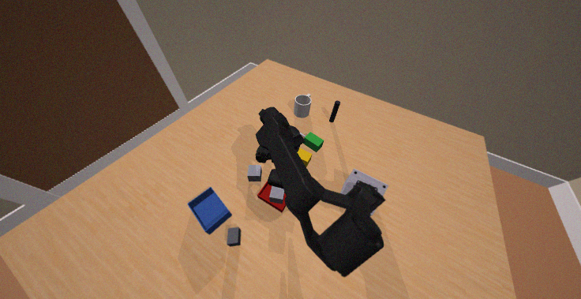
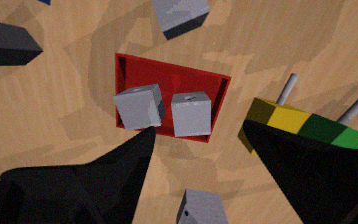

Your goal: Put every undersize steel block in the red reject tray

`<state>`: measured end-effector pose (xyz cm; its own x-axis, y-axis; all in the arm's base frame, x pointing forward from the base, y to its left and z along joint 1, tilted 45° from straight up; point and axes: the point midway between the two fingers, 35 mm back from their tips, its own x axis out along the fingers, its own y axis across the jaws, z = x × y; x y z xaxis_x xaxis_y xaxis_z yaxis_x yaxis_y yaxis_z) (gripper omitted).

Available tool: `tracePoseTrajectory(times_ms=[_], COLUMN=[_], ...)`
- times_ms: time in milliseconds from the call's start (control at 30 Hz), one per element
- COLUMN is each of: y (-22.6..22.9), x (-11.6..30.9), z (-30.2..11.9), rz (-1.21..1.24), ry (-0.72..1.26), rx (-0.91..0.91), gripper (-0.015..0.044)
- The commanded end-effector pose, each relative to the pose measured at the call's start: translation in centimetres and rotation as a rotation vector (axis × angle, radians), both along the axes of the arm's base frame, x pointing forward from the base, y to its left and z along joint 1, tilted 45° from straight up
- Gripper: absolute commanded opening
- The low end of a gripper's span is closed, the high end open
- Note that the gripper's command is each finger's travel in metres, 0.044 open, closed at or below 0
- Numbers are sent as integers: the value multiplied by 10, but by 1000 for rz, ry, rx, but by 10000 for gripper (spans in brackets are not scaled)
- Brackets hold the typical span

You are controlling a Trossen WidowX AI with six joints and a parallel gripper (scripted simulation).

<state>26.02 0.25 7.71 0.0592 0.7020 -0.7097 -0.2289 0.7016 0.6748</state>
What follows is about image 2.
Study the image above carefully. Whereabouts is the blue open bin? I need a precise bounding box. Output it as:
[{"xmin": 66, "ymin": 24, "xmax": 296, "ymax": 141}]
[{"xmin": 38, "ymin": 0, "xmax": 51, "ymax": 5}]

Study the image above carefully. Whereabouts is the red tray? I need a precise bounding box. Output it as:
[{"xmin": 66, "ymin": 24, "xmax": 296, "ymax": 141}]
[{"xmin": 115, "ymin": 52, "xmax": 232, "ymax": 137}]

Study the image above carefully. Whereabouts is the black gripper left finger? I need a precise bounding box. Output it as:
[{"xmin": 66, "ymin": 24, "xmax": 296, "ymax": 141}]
[{"xmin": 0, "ymin": 126, "xmax": 156, "ymax": 224}]

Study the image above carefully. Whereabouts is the green block with grey pin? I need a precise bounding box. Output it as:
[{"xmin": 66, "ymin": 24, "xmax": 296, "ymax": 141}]
[{"xmin": 297, "ymin": 100, "xmax": 358, "ymax": 149}]

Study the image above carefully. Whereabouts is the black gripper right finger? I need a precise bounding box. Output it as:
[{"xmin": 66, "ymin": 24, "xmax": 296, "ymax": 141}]
[{"xmin": 243, "ymin": 120, "xmax": 358, "ymax": 224}]

